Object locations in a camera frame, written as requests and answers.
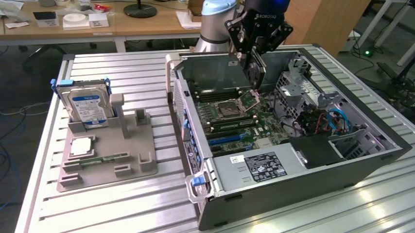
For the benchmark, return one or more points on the metal socket cover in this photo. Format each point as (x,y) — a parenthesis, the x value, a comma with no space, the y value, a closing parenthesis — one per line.
(251,99)

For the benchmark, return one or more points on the open cardboard box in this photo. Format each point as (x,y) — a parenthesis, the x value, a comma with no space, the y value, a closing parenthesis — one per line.
(193,7)

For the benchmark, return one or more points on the white box with bowl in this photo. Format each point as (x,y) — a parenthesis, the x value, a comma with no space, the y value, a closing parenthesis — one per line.
(75,22)

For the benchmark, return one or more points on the black office chair base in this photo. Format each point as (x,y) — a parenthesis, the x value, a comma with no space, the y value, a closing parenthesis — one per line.
(35,54)

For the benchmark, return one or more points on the hard disk in blue caddy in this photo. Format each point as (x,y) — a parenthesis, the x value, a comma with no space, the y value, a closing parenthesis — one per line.
(85,106)

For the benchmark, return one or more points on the grey parts rack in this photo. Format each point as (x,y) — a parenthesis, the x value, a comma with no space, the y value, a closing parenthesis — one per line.
(125,145)

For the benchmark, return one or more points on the green RAM stick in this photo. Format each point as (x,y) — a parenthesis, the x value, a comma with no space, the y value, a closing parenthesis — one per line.
(97,160)

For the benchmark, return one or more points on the black round lamp base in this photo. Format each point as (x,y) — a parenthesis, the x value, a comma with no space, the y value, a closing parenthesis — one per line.
(140,11)

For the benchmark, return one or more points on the blue expansion slot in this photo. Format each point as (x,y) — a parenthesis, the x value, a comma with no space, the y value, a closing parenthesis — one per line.
(227,140)

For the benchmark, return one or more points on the metal disk bay cage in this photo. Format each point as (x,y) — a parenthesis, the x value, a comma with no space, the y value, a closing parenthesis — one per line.
(291,97)

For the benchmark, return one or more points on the wooden cabinet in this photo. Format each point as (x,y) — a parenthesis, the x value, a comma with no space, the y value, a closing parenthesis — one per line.
(324,24)

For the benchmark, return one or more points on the small white labelled box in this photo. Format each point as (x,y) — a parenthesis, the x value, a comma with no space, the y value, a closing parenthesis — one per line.
(97,21)

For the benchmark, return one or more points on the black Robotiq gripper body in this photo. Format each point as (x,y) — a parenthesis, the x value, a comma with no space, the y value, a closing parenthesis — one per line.
(264,17)

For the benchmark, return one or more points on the black graphics card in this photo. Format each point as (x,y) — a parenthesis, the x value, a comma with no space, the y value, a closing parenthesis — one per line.
(256,72)

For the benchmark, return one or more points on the black expansion slot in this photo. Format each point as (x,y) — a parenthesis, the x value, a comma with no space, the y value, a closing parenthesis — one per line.
(223,135)

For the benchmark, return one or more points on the white box black lid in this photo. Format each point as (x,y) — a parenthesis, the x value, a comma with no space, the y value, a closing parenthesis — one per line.
(47,21)

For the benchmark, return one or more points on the grey power supply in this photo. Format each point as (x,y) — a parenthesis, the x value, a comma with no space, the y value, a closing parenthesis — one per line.
(259,170)

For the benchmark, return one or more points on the clear plastic bag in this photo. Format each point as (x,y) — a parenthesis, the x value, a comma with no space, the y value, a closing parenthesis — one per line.
(12,12)

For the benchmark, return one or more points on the CPU socket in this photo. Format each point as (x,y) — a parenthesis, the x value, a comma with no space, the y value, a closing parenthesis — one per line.
(228,109)

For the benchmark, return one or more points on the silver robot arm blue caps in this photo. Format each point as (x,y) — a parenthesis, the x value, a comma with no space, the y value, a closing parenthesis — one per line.
(213,26)

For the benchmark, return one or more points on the white label card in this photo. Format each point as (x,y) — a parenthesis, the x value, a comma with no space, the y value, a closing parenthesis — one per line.
(16,25)

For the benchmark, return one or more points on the grey tilted disk bay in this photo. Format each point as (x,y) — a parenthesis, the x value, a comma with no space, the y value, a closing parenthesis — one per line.
(350,145)

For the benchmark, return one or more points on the wooden desk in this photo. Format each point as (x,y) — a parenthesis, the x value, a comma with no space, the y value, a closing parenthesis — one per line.
(145,26)

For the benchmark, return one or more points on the white papers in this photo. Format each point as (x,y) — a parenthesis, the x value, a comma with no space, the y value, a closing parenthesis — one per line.
(185,22)

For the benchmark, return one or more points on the red packet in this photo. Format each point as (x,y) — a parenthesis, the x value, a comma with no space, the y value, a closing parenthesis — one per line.
(100,7)

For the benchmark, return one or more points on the black RAM stick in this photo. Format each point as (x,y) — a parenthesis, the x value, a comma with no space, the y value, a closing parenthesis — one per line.
(233,123)

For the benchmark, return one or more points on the black open PC case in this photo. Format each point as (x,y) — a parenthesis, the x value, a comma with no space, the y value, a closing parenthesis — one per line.
(291,194)

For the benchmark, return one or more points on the green motherboard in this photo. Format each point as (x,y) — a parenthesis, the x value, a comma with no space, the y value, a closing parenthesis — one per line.
(261,116)

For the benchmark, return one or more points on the white desk frame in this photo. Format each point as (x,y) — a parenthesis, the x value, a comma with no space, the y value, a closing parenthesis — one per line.
(367,31)

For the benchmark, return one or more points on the silver CPU chip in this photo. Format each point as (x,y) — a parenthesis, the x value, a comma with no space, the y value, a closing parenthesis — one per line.
(80,146)

